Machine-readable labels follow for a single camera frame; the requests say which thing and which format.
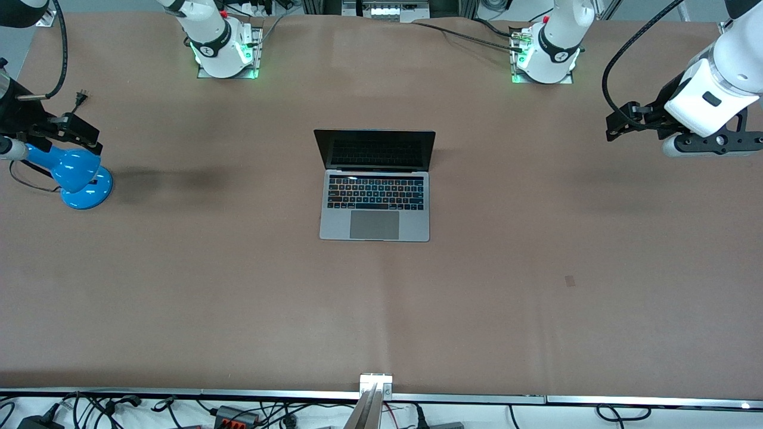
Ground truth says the black box with orange plugs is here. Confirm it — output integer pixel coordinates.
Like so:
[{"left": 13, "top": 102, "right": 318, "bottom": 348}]
[{"left": 213, "top": 405, "right": 261, "bottom": 427}]

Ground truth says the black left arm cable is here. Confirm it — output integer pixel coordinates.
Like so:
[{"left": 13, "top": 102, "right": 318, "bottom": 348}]
[{"left": 601, "top": 0, "right": 686, "bottom": 129}]

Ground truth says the thin grey cable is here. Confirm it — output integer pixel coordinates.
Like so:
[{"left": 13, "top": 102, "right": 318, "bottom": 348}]
[{"left": 260, "top": 13, "right": 288, "bottom": 42}]

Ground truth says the grey laptop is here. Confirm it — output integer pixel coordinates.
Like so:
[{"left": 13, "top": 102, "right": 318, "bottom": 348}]
[{"left": 314, "top": 129, "right": 436, "bottom": 243}]

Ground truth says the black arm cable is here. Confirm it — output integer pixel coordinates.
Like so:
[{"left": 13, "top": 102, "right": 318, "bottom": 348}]
[
  {"left": 17, "top": 0, "right": 68, "bottom": 101},
  {"left": 601, "top": 0, "right": 686, "bottom": 129}
]

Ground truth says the black lamp power cord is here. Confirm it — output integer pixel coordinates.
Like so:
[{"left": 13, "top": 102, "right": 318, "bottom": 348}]
[{"left": 9, "top": 89, "right": 90, "bottom": 194}]

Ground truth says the brown table cover mat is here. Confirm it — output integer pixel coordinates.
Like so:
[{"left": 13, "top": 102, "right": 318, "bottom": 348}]
[{"left": 0, "top": 12, "right": 763, "bottom": 399}]

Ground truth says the black power adapter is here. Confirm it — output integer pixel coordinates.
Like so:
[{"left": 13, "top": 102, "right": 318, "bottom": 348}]
[{"left": 17, "top": 413, "right": 65, "bottom": 429}]

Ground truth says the long black table cable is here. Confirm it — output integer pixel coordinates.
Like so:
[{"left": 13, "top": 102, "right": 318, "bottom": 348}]
[{"left": 411, "top": 21, "right": 520, "bottom": 49}]

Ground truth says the aluminium table edge rail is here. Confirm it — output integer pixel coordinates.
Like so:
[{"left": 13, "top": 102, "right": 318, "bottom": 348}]
[
  {"left": 547, "top": 395, "right": 763, "bottom": 410},
  {"left": 201, "top": 390, "right": 361, "bottom": 400},
  {"left": 392, "top": 393, "right": 546, "bottom": 405},
  {"left": 0, "top": 388, "right": 201, "bottom": 397}
]

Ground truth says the white power strip with plugs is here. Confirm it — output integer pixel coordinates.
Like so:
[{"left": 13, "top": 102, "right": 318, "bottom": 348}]
[{"left": 229, "top": 0, "right": 299, "bottom": 18}]

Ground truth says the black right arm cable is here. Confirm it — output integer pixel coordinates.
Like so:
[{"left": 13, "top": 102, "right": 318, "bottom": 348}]
[{"left": 17, "top": 0, "right": 68, "bottom": 101}]

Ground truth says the silver metal bracket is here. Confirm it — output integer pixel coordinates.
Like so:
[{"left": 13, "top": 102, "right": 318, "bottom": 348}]
[{"left": 359, "top": 373, "right": 394, "bottom": 401}]

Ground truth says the aluminium extrusion post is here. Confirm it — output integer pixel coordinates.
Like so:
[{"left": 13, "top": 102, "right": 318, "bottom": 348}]
[{"left": 343, "top": 384, "right": 385, "bottom": 429}]

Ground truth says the short black table cable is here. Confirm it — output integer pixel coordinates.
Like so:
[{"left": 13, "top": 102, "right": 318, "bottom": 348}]
[{"left": 474, "top": 18, "right": 516, "bottom": 38}]

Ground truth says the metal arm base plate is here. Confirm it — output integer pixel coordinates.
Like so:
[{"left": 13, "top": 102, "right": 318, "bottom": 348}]
[
  {"left": 197, "top": 27, "right": 263, "bottom": 80},
  {"left": 510, "top": 24, "right": 574, "bottom": 85}
]

